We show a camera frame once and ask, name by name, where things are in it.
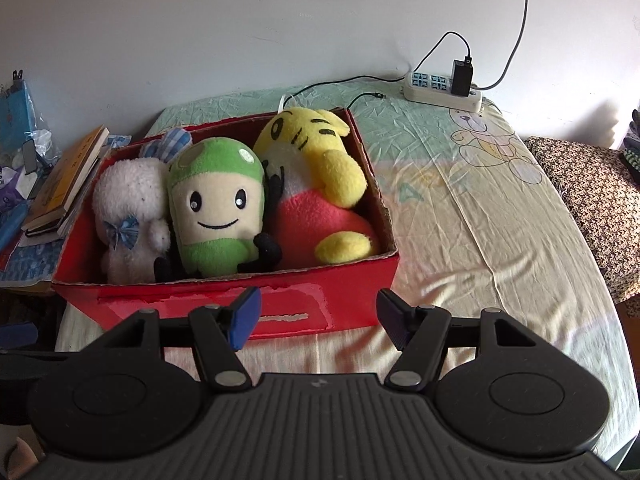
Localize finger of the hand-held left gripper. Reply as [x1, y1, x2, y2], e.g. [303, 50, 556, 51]
[0, 324, 39, 349]

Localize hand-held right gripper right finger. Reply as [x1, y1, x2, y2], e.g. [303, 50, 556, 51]
[376, 288, 541, 393]

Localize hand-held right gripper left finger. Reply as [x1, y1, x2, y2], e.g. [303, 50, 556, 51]
[92, 287, 263, 393]

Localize red cardboard box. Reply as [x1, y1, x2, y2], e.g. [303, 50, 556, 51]
[50, 106, 401, 343]

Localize green plush toy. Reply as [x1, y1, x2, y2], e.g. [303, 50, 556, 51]
[152, 140, 283, 281]

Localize white plush rabbit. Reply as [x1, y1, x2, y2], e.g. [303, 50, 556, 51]
[92, 127, 173, 283]

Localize yellow plush tiger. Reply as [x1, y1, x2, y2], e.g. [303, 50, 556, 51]
[252, 95, 381, 266]

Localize wooden side table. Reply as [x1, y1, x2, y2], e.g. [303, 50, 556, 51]
[0, 280, 56, 296]

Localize blue printed paper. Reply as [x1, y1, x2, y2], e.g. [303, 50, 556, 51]
[0, 240, 66, 286]

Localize blue pencil case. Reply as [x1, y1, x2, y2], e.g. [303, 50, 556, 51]
[0, 205, 26, 251]

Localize small green purple toy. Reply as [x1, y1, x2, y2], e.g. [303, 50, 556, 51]
[0, 180, 31, 206]

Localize yellow cover book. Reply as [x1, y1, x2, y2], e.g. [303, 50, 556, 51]
[22, 125, 110, 218]

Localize clear plastic bag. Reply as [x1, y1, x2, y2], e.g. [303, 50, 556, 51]
[15, 130, 61, 171]

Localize blue plastic bag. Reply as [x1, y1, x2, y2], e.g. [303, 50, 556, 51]
[0, 67, 38, 161]

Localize white power strip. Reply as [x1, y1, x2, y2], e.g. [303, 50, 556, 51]
[402, 71, 483, 112]

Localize brown patterned sofa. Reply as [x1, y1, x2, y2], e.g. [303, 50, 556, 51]
[522, 135, 640, 306]

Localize black charger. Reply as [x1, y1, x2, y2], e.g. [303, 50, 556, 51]
[450, 55, 473, 97]

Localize stack of folded clothes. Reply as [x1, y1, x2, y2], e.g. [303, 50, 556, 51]
[620, 107, 640, 181]

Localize black cable with plug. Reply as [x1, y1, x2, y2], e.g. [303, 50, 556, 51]
[346, 91, 387, 109]

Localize long black cable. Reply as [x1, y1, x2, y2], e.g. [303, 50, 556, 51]
[280, 31, 473, 111]

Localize grey cable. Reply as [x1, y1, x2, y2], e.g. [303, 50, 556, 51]
[472, 0, 531, 91]

